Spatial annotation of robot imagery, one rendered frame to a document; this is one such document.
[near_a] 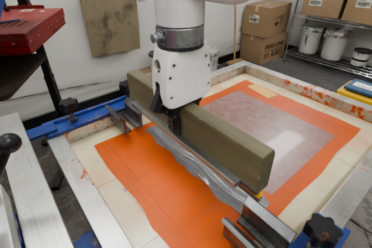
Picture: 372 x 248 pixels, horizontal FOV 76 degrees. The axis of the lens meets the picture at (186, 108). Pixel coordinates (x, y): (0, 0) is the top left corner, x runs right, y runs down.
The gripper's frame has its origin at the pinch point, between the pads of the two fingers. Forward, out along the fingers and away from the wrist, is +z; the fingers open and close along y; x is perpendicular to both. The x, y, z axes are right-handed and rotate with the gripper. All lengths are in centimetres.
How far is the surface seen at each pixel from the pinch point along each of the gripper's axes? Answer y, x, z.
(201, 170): 2.7, -3.0, 13.5
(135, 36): 93, 195, 42
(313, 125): 39.5, -10.5, 14.3
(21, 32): -13, 88, -2
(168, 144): 2.3, 8.8, 13.3
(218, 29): 225, 201, 57
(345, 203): 15.3, -27.2, 10.7
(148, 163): -5.0, 7.0, 13.8
